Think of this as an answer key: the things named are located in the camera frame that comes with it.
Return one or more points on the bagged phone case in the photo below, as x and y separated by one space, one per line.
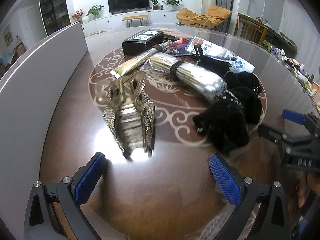
172 34

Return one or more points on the white tv cabinet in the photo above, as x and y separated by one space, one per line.
156 17

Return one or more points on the green potted plant right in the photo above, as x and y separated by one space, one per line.
172 4

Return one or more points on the black fuzzy cloth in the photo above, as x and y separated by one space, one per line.
225 123

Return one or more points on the wooden chair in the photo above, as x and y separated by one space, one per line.
250 29

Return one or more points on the flower vase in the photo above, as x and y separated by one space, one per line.
80 16

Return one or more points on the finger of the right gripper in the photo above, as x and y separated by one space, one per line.
272 134
295 117

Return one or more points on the person right hand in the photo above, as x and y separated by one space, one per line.
308 181

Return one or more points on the small potted plant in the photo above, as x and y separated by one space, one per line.
155 4

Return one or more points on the grey partition board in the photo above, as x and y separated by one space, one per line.
30 91

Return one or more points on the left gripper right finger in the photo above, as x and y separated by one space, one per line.
272 220

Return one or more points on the green potted plant left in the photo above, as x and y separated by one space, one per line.
95 11

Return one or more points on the green potted plant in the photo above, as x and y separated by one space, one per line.
172 4
95 11

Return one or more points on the black television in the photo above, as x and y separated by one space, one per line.
125 5

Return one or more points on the wooden bench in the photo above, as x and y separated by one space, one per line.
129 19

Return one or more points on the gold cosmetic tube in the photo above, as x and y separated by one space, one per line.
140 59

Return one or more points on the black rectangular box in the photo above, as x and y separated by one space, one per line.
142 41

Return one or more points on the dark display cabinet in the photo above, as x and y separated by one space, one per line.
54 14

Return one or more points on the blue white paper box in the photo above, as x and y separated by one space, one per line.
214 51

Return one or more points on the red packet bundle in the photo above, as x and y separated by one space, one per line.
181 43

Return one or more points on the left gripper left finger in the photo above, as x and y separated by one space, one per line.
41 219

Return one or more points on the orange lounge chair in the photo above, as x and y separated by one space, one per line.
214 17

